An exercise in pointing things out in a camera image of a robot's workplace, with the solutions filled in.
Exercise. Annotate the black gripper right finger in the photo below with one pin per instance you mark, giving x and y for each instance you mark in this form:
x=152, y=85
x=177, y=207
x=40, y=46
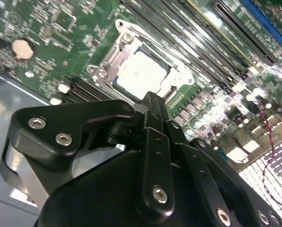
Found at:
x=214, y=170

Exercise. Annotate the CPU with silver top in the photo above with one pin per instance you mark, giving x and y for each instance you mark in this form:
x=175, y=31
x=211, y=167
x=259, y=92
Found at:
x=141, y=73

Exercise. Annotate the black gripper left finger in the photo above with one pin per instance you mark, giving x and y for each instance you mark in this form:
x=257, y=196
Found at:
x=60, y=118

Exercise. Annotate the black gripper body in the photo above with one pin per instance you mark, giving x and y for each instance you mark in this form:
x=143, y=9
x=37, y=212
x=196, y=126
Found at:
x=96, y=194

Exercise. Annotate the metal socket cover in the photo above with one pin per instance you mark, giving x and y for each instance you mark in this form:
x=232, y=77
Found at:
x=178, y=78

